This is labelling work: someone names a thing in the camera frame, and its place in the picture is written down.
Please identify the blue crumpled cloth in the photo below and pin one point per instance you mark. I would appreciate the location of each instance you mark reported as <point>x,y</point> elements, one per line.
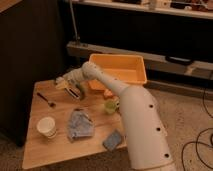
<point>79,125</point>

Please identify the dark metal spoon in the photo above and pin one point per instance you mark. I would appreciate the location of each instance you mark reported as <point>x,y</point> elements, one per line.
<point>51,104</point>

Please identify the blue sponge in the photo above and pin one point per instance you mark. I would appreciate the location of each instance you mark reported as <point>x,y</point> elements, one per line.
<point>113,141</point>

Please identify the striped bristle brush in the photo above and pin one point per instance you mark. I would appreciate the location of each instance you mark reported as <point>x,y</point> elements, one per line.
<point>74,92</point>

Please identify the yellow plastic bin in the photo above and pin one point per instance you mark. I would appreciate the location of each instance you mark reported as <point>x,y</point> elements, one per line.
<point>128,68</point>

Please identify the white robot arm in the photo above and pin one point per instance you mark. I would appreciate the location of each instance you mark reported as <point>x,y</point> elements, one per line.
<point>145,138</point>

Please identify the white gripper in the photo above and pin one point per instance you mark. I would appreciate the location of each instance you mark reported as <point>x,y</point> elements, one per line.
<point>70,79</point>

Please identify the wooden table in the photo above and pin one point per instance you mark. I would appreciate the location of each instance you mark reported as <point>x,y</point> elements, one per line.
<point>41,151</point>

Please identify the metal shelf rail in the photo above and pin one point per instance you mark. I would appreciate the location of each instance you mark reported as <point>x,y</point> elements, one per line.
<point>174,65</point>

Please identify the green chili pepper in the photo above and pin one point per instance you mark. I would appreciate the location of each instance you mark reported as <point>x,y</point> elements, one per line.
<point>82,91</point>

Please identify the white paper cup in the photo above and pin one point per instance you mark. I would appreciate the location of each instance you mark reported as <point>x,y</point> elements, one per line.
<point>47,127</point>

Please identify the orange small block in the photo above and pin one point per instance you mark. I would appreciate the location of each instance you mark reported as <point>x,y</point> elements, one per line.
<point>108,94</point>

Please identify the green plastic cup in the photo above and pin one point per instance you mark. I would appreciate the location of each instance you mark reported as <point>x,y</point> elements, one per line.
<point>111,106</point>

